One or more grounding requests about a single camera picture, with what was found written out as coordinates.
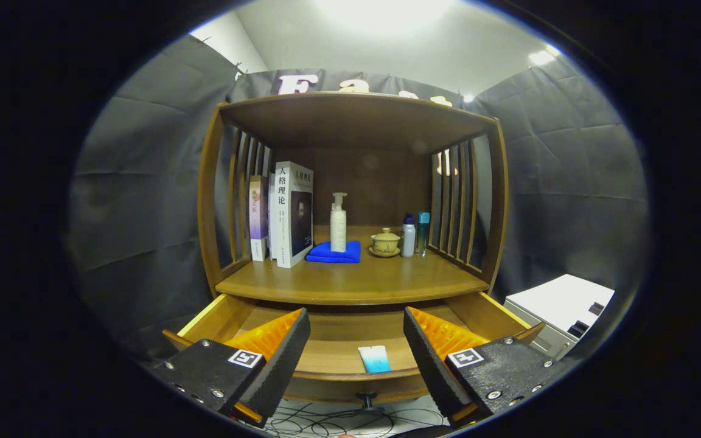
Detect wooden cabinet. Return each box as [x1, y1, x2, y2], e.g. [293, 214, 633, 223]
[162, 91, 546, 405]

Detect small ceiling light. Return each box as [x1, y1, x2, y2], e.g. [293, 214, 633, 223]
[528, 46, 561, 66]

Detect white bottle with blue cap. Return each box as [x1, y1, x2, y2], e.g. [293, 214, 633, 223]
[402, 214, 416, 258]

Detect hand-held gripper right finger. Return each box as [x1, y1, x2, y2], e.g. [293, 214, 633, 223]
[402, 306, 568, 429]

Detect wooden countertop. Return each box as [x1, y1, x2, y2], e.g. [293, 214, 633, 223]
[215, 225, 490, 306]

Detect white portrait book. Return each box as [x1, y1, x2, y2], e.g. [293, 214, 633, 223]
[270, 161, 315, 269]

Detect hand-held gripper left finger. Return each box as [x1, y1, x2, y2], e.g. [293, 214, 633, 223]
[150, 307, 312, 426]

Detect yellow lidded teacup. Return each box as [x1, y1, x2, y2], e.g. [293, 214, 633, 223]
[369, 228, 402, 259]

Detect wooden drawer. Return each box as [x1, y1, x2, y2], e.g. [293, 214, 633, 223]
[162, 292, 546, 405]

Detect teal bottle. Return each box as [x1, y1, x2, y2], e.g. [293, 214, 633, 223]
[416, 211, 431, 257]

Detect blue squeeze tube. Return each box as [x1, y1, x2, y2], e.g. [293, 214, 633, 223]
[357, 345, 392, 374]

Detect white grey machine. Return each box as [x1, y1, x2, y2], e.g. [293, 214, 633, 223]
[504, 274, 616, 361]

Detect white pump bottle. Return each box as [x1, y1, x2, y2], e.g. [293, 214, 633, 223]
[330, 192, 348, 253]

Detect black floor cables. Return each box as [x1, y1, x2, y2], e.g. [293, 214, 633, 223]
[262, 398, 452, 438]

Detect blue folded cloth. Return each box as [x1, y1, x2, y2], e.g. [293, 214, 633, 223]
[305, 240, 362, 264]

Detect purple book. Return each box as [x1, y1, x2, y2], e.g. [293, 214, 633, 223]
[248, 175, 270, 262]

